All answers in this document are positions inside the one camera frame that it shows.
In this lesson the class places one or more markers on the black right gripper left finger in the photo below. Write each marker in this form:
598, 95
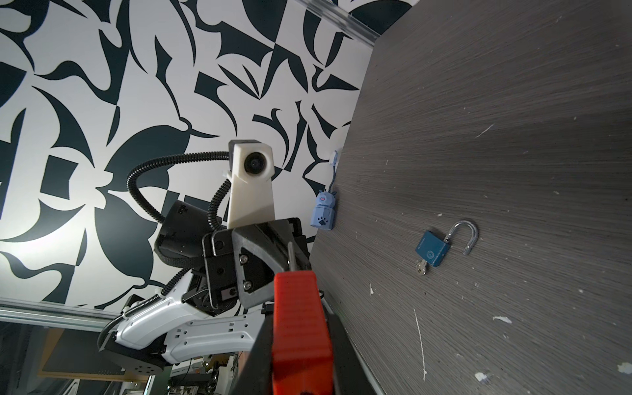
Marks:
257, 376

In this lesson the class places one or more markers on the small dark blue padlock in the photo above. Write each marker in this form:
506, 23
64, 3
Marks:
431, 249

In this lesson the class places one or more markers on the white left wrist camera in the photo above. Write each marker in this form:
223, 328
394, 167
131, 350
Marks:
251, 192

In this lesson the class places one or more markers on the red safety padlock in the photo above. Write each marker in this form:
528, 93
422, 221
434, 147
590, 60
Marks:
302, 348

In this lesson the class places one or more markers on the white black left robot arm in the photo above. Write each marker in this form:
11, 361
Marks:
177, 323

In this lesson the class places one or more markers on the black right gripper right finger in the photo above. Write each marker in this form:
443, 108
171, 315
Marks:
349, 374

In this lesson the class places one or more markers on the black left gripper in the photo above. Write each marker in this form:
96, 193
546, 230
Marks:
243, 262

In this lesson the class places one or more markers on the light blue device left wall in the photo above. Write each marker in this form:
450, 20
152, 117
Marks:
324, 213

